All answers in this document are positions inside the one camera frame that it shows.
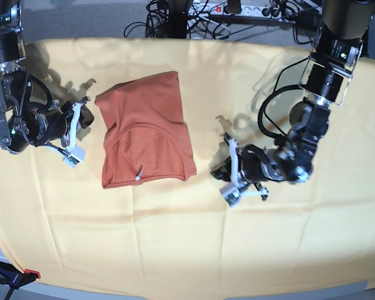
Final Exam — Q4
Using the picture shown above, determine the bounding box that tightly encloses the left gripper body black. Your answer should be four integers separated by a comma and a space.
241, 144, 284, 183

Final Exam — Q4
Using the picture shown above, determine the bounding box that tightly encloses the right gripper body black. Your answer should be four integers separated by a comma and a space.
34, 109, 73, 146

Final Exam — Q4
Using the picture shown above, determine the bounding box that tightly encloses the orange T-shirt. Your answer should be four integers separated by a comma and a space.
94, 71, 197, 189

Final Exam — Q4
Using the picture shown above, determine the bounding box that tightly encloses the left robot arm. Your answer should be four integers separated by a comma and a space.
211, 1, 375, 187

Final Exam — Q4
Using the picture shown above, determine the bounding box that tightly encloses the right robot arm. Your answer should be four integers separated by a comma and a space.
0, 1, 94, 160

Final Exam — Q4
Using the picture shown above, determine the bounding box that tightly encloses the yellow table cloth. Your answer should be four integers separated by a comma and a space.
0, 39, 375, 299

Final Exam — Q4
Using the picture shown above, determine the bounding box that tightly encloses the white power strip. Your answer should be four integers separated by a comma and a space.
188, 2, 294, 24

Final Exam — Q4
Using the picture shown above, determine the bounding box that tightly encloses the black bar clamp red pad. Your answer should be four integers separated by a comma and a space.
0, 261, 41, 300

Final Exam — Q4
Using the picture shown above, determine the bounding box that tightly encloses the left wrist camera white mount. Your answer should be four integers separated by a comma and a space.
220, 132, 269, 207

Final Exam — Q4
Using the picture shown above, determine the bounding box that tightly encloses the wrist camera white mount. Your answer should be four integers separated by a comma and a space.
44, 96, 89, 169
220, 132, 269, 207

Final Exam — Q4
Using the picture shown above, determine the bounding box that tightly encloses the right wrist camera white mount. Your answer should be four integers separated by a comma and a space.
44, 96, 89, 169

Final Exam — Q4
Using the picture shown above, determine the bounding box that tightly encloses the black centre stand post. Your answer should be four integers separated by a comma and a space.
167, 0, 190, 39

